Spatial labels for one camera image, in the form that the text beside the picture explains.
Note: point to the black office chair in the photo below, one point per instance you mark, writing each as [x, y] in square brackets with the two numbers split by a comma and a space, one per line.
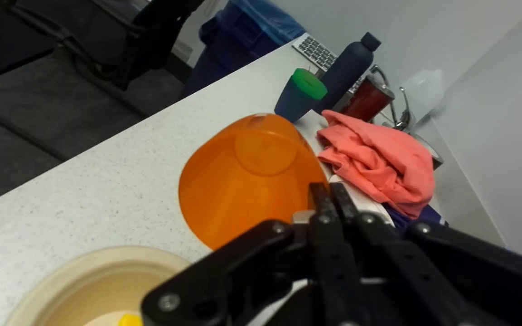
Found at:
[110, 37]

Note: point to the orange translucent plastic cup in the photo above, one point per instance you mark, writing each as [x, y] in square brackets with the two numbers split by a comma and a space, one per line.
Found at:
[236, 187]

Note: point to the yellow toy fry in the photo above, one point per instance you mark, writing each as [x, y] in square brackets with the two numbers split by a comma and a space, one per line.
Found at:
[129, 319]

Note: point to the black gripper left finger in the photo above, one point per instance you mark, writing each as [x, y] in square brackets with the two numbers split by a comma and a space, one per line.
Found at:
[244, 272]

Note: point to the navy blue bottle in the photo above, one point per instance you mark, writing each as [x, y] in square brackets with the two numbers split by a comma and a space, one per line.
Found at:
[349, 66]

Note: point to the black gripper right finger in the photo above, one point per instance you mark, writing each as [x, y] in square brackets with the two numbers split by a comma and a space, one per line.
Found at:
[454, 278]

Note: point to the dark blue object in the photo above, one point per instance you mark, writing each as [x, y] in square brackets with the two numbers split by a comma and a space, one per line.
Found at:
[403, 216]

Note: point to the pink cloth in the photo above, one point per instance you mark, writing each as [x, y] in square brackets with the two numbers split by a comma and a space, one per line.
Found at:
[381, 164]

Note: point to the blue bin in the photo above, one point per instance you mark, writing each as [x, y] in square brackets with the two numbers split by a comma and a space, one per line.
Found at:
[244, 30]

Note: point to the translucent white bottle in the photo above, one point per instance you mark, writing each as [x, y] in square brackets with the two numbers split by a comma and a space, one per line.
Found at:
[425, 93]

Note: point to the white keyboard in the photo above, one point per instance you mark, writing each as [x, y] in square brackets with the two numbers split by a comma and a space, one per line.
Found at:
[316, 51]

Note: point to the beige plate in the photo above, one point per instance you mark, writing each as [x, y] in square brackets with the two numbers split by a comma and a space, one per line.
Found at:
[62, 290]

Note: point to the dark red drinking glass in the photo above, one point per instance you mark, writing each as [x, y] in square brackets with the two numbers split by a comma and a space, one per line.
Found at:
[367, 100]

